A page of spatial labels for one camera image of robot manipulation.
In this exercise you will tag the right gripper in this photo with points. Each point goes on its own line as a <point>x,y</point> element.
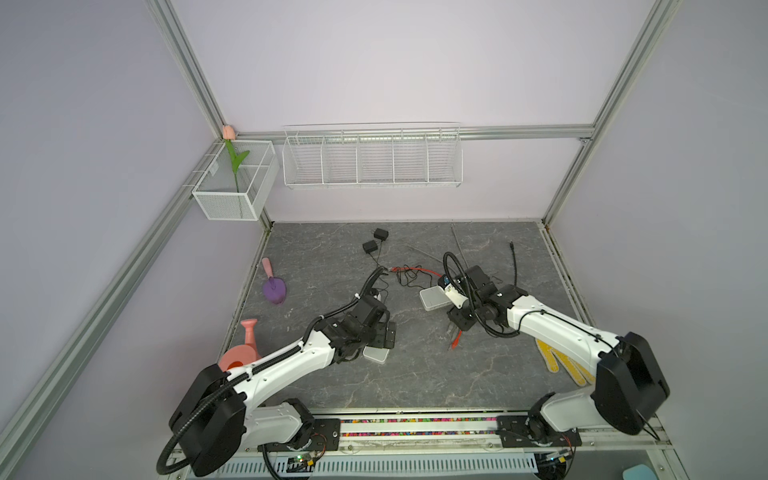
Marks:
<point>455,315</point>

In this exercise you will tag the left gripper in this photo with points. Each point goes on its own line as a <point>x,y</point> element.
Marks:
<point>380,341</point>

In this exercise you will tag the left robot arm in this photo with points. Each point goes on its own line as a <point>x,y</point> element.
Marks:
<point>223,408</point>

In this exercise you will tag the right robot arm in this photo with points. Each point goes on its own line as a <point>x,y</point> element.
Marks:
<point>625,385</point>

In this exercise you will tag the black power adapter near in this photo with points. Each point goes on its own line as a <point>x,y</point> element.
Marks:
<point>370,246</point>

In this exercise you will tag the black power adapter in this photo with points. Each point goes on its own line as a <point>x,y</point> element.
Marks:
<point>370,246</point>
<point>381,234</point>

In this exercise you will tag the black power adapter far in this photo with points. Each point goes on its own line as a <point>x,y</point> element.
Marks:
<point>381,234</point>

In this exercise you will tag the yellow work glove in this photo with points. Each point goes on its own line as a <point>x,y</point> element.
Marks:
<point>555,361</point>

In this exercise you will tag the pink watering can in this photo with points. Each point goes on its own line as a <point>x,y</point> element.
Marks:
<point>243,354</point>

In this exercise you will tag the white mesh box basket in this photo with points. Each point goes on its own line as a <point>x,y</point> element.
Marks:
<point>215,192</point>

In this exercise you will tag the artificial tulip flower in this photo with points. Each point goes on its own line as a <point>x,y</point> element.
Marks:
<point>229,135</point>

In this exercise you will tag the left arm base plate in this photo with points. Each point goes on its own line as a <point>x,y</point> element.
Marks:
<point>322,434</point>

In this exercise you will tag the purple trowel pink handle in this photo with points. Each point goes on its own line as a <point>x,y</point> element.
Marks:
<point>274,289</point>

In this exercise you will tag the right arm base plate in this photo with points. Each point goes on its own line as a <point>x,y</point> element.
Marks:
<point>520,431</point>

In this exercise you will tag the white wire shelf basket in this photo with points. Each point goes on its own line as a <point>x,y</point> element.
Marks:
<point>373,155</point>

